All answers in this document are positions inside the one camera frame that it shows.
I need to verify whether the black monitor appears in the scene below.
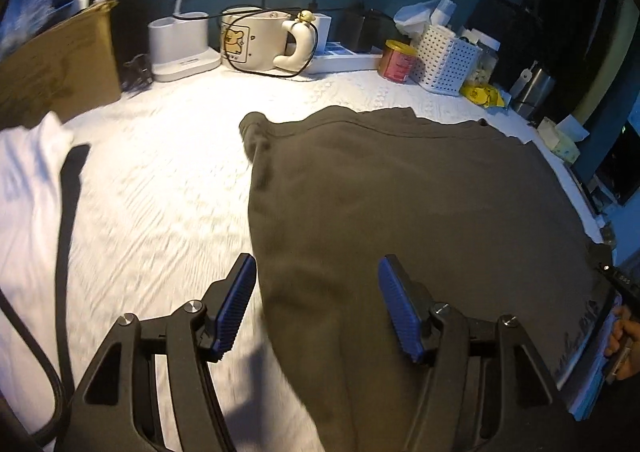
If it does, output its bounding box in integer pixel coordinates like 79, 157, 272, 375
595, 117, 640, 205

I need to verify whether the stainless steel tumbler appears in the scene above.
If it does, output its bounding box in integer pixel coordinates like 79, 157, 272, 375
510, 62, 557, 125

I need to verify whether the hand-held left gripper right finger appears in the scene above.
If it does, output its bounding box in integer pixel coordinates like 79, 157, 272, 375
377, 254, 576, 452

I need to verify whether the white t-shirt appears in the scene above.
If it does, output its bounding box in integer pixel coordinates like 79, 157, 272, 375
0, 111, 76, 448

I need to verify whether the white power strip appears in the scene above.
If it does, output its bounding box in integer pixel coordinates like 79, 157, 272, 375
307, 42, 383, 75

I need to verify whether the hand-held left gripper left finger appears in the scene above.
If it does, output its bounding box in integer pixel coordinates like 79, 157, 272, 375
55, 253, 258, 452

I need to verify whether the crumpled white tissue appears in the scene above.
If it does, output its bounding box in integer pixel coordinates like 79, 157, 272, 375
392, 0, 458, 40

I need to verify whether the white desk lamp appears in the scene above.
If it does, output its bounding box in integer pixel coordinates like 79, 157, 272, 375
147, 0, 222, 83

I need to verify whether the yellow-green tissue box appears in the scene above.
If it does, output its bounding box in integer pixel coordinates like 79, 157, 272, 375
537, 114, 591, 164

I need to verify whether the white mug with bear print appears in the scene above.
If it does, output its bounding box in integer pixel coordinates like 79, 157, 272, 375
220, 7, 321, 78

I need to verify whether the cardboard box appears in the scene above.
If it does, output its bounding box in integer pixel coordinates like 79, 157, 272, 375
0, 0, 123, 133

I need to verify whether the yellow snack packet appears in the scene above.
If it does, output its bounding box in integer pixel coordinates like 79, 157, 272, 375
460, 82, 511, 109

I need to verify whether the brown t-shirt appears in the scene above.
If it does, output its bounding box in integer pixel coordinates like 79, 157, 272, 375
239, 104, 616, 452

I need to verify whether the glass jar with white lid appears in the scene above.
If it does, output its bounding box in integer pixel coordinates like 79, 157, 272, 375
462, 27, 501, 88

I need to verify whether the white charger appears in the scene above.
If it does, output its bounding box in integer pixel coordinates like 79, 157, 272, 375
312, 14, 332, 53

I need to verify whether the person's right hand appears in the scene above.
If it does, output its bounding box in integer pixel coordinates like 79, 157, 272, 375
606, 305, 640, 379

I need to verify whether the black braided cable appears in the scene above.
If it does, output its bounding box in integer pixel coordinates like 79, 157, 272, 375
0, 287, 66, 443

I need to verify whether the white quilted tablecloth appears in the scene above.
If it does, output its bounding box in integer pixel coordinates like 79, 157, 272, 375
0, 67, 616, 452

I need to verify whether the white perforated basket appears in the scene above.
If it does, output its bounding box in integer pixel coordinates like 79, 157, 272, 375
410, 24, 483, 97

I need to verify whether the black charger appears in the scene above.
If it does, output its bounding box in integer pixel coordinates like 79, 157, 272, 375
342, 11, 366, 52
365, 8, 389, 52

